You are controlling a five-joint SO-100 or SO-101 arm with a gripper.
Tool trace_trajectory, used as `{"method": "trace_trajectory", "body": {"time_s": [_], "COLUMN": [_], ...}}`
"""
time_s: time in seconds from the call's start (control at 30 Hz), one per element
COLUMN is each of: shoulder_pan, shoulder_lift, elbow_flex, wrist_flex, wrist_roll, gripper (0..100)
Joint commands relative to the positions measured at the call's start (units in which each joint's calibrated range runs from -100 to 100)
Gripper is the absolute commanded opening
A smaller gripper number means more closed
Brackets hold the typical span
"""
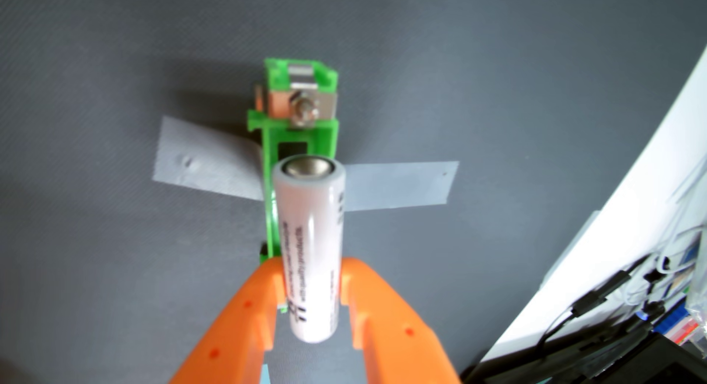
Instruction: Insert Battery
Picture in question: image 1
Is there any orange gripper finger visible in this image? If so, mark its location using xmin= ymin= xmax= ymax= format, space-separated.
xmin=341 ymin=258 xmax=462 ymax=384
xmin=171 ymin=258 xmax=286 ymax=384

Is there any white cylindrical battery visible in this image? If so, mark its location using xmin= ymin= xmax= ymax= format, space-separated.
xmin=272 ymin=155 xmax=347 ymax=344

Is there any green battery holder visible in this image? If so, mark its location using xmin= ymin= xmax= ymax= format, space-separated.
xmin=247 ymin=57 xmax=340 ymax=314

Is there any dark grey table mat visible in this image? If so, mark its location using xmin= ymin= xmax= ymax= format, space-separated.
xmin=0 ymin=0 xmax=707 ymax=384

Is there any black Dell laptop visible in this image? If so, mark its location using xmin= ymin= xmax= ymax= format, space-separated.
xmin=464 ymin=329 xmax=707 ymax=384

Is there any blue orange small box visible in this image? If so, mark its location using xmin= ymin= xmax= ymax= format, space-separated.
xmin=654 ymin=304 xmax=697 ymax=346

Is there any black adapter cable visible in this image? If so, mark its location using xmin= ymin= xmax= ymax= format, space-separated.
xmin=537 ymin=269 xmax=647 ymax=352

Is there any black usb plug cable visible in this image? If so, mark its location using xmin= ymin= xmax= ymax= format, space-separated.
xmin=635 ymin=254 xmax=672 ymax=318

